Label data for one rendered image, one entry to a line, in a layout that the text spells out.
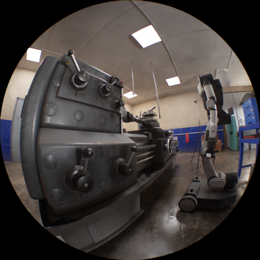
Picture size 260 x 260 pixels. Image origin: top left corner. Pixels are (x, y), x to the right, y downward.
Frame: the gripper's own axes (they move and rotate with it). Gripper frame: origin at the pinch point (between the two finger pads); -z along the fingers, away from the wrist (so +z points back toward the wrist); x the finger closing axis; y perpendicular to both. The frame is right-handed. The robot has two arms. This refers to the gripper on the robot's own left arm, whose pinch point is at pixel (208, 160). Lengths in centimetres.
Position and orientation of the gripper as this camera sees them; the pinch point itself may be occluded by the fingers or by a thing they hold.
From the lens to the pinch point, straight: 93.7
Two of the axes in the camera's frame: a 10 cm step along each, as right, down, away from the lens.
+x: -6.6, -0.9, 7.4
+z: 1.0, -9.9, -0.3
